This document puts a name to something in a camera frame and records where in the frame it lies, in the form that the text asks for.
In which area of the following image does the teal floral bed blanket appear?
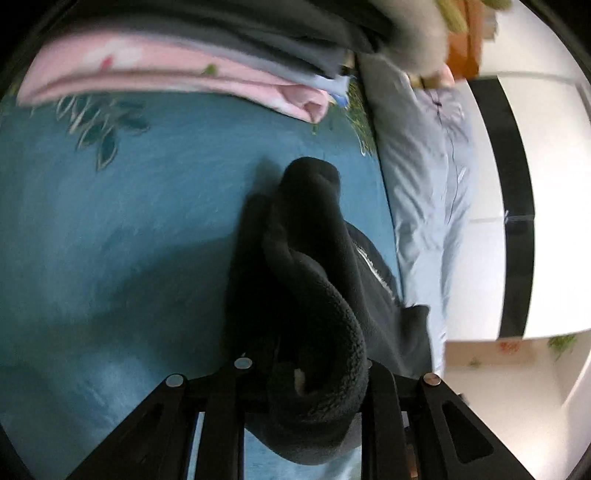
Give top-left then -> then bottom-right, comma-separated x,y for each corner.
1,93 -> 398,479

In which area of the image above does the brown wooden headboard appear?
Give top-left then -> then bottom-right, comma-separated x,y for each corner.
447,0 -> 484,80

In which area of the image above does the stack of folded clothes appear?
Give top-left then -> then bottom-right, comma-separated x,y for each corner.
15,0 -> 514,125

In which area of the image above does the black and white fleece garment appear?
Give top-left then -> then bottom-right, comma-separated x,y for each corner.
224,157 -> 432,465

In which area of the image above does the light blue floral duvet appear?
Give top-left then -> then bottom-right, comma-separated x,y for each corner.
359,55 -> 477,374

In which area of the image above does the pink folded garment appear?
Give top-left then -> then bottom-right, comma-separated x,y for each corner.
17,31 -> 331,124

